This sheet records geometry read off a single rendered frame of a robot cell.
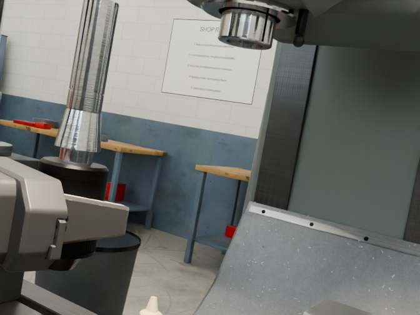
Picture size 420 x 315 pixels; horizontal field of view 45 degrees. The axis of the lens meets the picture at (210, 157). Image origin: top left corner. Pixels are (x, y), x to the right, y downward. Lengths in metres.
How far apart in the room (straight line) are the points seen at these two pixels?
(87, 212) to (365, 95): 0.54
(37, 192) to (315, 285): 0.54
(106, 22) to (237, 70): 5.05
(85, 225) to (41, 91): 7.05
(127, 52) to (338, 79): 5.61
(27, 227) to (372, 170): 0.58
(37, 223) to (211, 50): 5.35
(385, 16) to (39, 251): 0.39
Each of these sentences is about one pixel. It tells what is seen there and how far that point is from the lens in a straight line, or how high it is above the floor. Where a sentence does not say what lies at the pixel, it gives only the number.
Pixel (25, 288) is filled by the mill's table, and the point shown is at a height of 0.94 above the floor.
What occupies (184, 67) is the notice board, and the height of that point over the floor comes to 1.84.
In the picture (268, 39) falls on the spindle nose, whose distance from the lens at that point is 0.44.
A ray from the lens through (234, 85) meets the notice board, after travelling 5.38.
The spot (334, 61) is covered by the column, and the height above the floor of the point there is 1.34.
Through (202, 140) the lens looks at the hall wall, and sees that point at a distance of 5.49.
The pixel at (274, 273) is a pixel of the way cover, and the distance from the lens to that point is 0.79.
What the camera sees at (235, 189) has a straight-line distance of 5.10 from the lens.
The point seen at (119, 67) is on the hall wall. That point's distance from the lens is 6.40.
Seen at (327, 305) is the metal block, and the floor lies 1.08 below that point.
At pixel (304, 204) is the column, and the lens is 0.82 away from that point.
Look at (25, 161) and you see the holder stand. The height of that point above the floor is 1.12.
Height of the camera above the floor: 1.20
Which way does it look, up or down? 3 degrees down
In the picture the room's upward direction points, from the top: 10 degrees clockwise
